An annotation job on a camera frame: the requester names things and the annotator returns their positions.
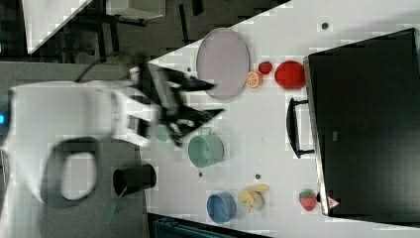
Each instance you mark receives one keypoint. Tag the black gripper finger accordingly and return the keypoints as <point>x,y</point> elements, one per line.
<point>195,84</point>
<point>188,120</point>

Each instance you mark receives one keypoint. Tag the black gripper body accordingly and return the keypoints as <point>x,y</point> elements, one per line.
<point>155,83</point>

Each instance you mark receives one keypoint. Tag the red plush ketchup bottle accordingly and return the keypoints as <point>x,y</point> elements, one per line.
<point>290,75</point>

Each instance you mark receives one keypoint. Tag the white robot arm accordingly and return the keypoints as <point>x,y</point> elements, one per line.
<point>45,124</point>

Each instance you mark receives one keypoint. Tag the black toaster oven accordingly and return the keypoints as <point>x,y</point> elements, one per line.
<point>364,111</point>

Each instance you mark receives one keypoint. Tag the green metal cup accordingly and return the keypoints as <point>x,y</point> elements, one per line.
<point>205,149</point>

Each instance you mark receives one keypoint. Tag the green perforated colander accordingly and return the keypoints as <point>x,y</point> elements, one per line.
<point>162,133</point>

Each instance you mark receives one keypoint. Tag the round grey plate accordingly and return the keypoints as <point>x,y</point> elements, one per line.
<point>223,60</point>

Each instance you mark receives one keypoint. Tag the orange slice toy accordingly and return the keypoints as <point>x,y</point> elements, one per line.
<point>254,79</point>

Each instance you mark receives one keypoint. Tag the small red toy strawberry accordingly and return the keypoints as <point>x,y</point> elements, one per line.
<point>265,67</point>

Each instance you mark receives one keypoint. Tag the black cylinder cup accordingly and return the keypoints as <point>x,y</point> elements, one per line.
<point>134,179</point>

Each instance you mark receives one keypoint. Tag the blue bowl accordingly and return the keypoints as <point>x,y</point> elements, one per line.
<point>221,207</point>

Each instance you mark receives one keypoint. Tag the yellow banana toy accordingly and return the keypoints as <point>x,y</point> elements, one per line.
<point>252,197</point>

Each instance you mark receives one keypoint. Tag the teal storage crate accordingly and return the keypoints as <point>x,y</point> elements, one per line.
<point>175,228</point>

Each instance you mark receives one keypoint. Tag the white side table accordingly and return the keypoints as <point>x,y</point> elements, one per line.
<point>43,18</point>

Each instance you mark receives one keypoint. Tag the large plush strawberry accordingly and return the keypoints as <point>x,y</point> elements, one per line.
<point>308,199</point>

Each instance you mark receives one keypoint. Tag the black oven door handle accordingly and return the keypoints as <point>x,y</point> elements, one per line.
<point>292,128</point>

